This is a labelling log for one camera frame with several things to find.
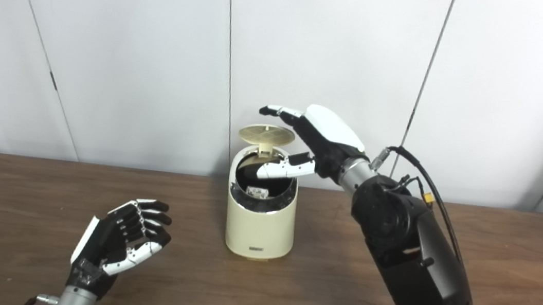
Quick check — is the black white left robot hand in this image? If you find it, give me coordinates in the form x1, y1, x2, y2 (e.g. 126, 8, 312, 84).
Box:
64, 190, 176, 305

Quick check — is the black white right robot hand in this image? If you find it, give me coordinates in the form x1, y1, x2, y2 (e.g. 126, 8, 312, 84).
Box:
251, 98, 375, 193

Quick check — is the round cream bin lid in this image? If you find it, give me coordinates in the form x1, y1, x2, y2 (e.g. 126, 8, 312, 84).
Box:
236, 121, 297, 162

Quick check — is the white green milk carton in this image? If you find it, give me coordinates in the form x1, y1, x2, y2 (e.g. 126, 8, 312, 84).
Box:
245, 185, 270, 200

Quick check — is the cream-colored cylindrical trash bin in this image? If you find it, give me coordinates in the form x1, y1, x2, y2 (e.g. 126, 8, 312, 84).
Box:
220, 120, 307, 265

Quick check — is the thin wire with yellow connector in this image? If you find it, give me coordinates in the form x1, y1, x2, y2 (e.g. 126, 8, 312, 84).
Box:
390, 173, 438, 207

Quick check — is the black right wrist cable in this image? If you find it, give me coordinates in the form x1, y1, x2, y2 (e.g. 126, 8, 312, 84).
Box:
360, 143, 477, 264

